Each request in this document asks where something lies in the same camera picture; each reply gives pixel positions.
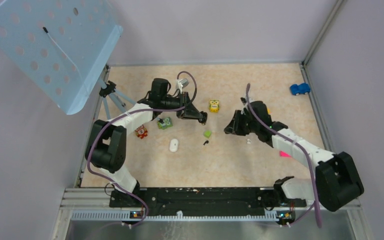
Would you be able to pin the green wooden cube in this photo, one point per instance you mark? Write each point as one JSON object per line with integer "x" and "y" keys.
{"x": 207, "y": 134}

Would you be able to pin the light blue perforated tray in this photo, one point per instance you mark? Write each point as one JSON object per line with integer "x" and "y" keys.
{"x": 61, "y": 45}

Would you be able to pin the blue toy car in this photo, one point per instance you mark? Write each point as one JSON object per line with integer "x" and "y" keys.
{"x": 300, "y": 89}

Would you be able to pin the green owl block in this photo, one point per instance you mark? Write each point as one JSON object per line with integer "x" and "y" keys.
{"x": 164, "y": 123}

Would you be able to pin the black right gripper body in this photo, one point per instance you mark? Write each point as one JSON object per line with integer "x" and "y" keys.
{"x": 243, "y": 125}

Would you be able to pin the light blue tripod stand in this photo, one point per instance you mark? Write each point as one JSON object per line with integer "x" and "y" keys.
{"x": 115, "y": 106}

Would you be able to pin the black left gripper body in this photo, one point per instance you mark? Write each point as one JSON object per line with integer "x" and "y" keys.
{"x": 183, "y": 100}

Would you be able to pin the aluminium frame rail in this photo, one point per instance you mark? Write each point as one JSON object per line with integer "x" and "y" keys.
{"x": 93, "y": 204}

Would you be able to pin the yellow owl block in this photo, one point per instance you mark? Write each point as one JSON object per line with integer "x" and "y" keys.
{"x": 214, "y": 106}

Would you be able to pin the black earbud charging case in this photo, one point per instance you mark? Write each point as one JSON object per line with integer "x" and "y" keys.
{"x": 204, "y": 118}

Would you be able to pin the white earbud charging case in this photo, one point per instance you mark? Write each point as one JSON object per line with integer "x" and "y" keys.
{"x": 173, "y": 145}

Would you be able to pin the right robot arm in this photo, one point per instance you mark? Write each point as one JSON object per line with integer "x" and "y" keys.
{"x": 334, "y": 179}

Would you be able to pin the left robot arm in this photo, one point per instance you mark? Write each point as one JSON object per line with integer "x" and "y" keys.
{"x": 107, "y": 143}

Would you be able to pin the red owl block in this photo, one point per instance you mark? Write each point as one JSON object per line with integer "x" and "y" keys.
{"x": 141, "y": 132}

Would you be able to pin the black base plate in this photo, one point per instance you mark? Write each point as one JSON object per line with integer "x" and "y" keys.
{"x": 205, "y": 201}

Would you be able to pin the pink plastic clip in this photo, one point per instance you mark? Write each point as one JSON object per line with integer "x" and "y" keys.
{"x": 284, "y": 154}

